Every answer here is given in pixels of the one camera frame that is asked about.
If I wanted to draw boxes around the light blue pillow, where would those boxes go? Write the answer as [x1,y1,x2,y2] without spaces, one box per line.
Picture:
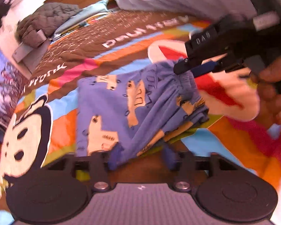
[52,0,108,40]

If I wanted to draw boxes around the colourful paul frank blanket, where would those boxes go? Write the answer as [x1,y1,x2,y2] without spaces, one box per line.
[0,11,281,200]

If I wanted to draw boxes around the blue car-print pants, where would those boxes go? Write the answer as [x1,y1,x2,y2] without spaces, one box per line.
[76,60,209,166]

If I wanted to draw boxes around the grey quilted jacket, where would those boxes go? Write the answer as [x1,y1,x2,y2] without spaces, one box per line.
[16,3,81,49]

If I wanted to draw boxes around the right hand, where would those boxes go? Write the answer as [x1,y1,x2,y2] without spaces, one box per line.
[250,56,281,128]

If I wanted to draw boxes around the purple cartoon curtain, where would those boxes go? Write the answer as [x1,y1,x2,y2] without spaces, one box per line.
[0,50,28,128]

